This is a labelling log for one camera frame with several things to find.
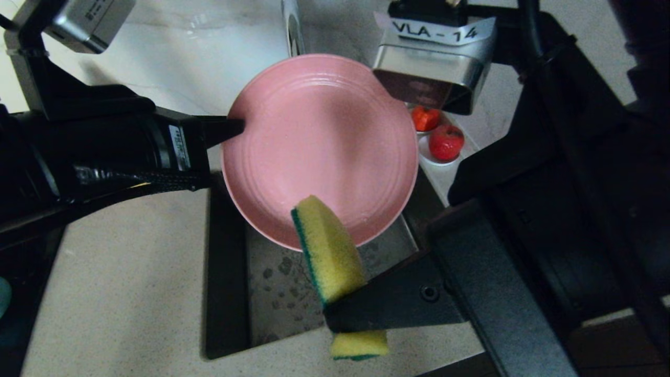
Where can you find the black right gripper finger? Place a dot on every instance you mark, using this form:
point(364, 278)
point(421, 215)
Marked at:
point(398, 298)

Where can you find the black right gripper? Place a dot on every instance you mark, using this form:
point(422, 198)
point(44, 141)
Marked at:
point(565, 220)

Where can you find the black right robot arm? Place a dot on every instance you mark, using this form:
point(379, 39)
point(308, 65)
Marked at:
point(644, 52)

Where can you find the black cooktop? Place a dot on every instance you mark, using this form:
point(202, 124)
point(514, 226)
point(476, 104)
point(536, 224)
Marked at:
point(26, 314)

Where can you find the yellow sponge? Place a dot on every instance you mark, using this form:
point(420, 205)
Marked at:
point(330, 251)

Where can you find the red apple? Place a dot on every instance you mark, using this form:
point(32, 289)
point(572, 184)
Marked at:
point(446, 142)

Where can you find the small white dish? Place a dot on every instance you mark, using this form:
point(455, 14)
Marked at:
point(434, 159)

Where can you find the teal bowl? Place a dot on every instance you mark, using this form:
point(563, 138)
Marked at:
point(3, 296)

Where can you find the pink plate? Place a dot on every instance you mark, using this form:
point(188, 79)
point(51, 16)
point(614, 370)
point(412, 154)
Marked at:
point(314, 146)

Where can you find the stainless steel sink basin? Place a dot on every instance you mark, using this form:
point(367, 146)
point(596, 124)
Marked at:
point(282, 298)

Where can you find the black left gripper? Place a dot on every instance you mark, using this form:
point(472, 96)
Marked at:
point(94, 146)

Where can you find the chrome kitchen faucet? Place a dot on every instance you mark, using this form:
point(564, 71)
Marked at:
point(294, 31)

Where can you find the orange-red tomato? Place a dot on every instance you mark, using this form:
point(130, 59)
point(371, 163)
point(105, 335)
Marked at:
point(425, 118)

